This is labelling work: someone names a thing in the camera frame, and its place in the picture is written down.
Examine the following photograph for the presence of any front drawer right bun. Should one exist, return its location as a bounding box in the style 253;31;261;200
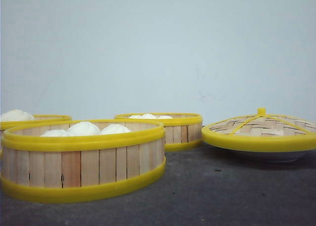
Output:
100;124;131;135

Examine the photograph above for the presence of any bamboo steamer drawer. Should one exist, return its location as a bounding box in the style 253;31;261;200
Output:
0;119;166;203
0;115;72;156
115;112;203;152

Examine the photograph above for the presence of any front drawer left bun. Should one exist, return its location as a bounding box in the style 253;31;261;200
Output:
41;129;71;137

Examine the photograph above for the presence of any white plate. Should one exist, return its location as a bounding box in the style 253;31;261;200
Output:
230;150;310;163

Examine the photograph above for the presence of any middle drawer right bun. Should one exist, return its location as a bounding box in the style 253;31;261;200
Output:
157;115;173;119

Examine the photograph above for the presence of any white bun in left drawer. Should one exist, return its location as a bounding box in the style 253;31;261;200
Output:
0;109;35;122

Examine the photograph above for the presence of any woven bamboo steamer lid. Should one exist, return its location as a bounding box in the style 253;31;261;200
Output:
201;108;316;153

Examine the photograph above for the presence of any middle drawer left bun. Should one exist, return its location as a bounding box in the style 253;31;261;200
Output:
128;115;142;119

